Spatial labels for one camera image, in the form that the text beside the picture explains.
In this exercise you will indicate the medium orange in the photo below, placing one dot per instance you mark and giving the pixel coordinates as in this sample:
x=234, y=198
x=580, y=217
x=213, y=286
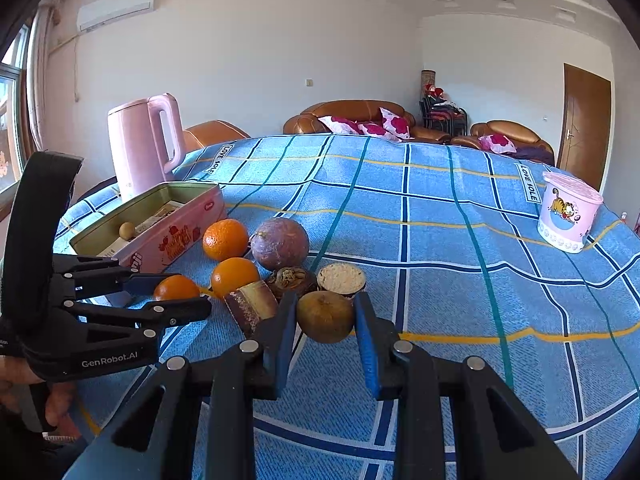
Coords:
x=235, y=275

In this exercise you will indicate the dark cut fruit pale flesh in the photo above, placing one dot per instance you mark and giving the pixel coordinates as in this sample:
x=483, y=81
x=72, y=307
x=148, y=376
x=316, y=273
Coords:
x=341, y=279

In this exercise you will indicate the white red floral pillow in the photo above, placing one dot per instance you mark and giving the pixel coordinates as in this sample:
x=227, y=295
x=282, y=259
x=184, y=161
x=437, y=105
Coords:
x=340, y=124
x=497, y=143
x=396, y=122
x=377, y=131

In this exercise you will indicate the small tan round fruit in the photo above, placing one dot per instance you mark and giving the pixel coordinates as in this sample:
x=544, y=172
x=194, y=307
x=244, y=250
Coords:
x=127, y=231

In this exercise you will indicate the pink electric kettle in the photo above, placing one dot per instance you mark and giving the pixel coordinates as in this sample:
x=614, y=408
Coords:
x=135, y=150

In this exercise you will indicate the pale pink curtain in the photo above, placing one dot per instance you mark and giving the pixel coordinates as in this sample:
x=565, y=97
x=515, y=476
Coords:
x=42, y=75

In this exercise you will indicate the pink cartoon cat cup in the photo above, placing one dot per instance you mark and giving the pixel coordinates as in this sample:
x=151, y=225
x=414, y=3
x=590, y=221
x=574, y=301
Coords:
x=567, y=210

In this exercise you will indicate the large orange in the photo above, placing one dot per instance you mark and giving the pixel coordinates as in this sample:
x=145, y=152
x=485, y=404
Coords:
x=225, y=240

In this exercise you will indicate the brown wooden door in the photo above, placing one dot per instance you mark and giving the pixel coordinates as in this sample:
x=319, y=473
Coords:
x=585, y=125

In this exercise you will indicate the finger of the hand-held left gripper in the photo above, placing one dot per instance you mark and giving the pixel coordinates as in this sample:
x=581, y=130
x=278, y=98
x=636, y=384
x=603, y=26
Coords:
x=145, y=282
x=180, y=310

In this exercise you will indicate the white wall air conditioner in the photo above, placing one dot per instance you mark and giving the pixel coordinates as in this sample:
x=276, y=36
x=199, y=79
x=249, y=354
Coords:
x=115, y=7

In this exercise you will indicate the brown leather armchair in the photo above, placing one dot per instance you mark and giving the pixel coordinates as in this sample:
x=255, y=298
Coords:
x=215, y=132

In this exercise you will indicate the cream paper packet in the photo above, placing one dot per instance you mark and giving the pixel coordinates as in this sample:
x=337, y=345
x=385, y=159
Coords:
x=160, y=215

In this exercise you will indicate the brown wrinkled fruit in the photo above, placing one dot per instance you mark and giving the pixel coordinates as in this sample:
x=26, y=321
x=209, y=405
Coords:
x=290, y=282

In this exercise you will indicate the brown round fruit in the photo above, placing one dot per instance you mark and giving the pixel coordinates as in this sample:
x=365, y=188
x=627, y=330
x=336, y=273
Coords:
x=325, y=317

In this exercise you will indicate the purple blanket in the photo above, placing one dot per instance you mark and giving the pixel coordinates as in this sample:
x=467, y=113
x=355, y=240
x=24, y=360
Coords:
x=535, y=152

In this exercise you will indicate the stacked dark chairs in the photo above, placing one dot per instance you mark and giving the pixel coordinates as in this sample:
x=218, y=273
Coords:
x=442, y=115

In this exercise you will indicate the blue plaid tablecloth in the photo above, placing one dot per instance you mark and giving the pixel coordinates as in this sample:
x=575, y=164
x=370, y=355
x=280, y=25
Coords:
x=440, y=240

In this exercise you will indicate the small orange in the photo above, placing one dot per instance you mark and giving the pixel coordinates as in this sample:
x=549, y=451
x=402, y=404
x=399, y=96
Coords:
x=177, y=290

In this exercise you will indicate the purple passion fruit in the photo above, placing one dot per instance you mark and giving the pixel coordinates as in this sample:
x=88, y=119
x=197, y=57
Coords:
x=280, y=244

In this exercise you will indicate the person's left hand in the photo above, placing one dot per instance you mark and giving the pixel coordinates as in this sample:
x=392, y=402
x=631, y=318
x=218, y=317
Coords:
x=20, y=372

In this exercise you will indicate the short brown leather sofa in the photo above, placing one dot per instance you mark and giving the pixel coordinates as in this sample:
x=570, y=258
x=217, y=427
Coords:
x=510, y=129

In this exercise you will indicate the pink tin box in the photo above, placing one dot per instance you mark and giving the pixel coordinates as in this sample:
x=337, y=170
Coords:
x=175, y=240

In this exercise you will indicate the long brown leather sofa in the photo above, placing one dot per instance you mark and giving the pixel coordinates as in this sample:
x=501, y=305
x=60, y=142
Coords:
x=350, y=109

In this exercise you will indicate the window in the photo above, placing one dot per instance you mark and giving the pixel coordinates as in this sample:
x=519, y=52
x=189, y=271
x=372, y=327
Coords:
x=12, y=110

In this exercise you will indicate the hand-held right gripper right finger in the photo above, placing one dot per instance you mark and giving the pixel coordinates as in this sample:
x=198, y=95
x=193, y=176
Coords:
x=369, y=355

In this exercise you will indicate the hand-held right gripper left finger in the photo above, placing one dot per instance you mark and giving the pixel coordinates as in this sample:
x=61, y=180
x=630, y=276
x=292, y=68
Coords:
x=280, y=345

